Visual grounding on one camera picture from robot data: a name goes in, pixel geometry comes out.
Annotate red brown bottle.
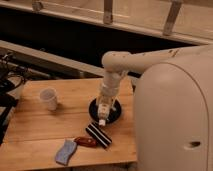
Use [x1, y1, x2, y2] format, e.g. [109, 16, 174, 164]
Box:
[74, 137, 97, 147]

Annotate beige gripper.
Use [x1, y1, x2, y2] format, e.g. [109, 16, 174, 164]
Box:
[96, 96, 115, 126]

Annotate black white striped block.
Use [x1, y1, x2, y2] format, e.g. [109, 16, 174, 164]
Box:
[85, 123, 112, 149]

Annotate white plastic cup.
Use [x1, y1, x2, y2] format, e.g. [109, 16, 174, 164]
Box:
[39, 88, 58, 111]

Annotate black cables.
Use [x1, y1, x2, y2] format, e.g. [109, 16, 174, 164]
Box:
[0, 51, 28, 146]

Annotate metal frame rail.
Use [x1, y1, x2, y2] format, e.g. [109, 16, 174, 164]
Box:
[0, 40, 104, 78]

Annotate black ceramic bowl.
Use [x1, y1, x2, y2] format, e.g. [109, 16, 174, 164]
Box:
[89, 99, 122, 124]

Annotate blue folded cloth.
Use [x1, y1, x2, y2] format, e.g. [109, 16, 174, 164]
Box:
[55, 140, 77, 165]

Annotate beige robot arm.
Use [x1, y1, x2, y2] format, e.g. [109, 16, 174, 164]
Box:
[98, 44, 213, 171]

